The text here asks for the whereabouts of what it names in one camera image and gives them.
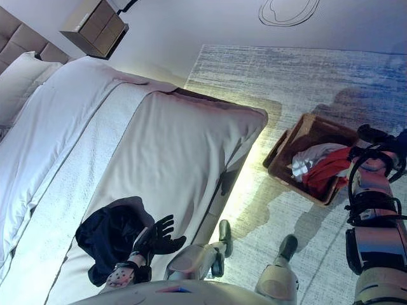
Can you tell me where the silver left robot leg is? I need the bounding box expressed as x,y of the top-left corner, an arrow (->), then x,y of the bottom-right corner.
163,219 -> 233,282

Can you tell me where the dark baseboard strip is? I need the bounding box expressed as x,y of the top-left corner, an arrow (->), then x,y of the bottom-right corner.
116,0 -> 139,15

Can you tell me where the silver robot leg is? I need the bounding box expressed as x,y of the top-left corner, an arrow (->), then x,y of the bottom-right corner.
254,234 -> 300,302
163,219 -> 233,282

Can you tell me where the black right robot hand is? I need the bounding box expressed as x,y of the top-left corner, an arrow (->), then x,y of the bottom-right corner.
349,123 -> 407,159

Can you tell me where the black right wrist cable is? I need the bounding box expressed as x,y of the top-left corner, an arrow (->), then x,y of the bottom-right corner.
345,144 -> 407,226

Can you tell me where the grey padded headboard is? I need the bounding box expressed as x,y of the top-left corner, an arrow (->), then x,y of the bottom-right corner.
0,6 -> 71,76

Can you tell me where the white duvet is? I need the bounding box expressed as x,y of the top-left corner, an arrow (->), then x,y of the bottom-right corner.
0,56 -> 153,280

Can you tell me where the grey robot torso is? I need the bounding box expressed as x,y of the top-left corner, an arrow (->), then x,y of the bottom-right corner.
71,279 -> 274,305

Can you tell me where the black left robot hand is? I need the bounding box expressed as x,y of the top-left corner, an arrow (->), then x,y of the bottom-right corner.
131,214 -> 188,260

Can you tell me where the black garment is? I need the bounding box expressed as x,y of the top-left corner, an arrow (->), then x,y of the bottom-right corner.
75,196 -> 156,287

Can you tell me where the beige bedspread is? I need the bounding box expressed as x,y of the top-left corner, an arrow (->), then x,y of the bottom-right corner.
44,90 -> 268,305

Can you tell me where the white textured bed runner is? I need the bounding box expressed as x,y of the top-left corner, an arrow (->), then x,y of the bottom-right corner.
0,82 -> 156,305

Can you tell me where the brown woven laundry basket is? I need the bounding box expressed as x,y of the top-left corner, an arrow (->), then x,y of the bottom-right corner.
263,113 -> 362,207

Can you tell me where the red garment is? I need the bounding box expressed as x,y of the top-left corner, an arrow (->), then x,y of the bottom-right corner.
301,147 -> 354,200

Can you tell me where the white bed pillow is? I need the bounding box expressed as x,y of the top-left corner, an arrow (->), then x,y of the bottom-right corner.
0,51 -> 64,126

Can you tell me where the white garment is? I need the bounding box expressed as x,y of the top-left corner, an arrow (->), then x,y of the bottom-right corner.
291,142 -> 347,184

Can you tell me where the silver right robot leg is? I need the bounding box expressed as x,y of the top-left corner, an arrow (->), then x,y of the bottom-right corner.
254,234 -> 300,302

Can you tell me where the white oval floor mat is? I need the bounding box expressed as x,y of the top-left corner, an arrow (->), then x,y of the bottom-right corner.
258,0 -> 321,26

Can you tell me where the brown two-drawer nightstand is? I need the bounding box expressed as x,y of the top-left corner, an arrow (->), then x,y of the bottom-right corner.
59,0 -> 130,60

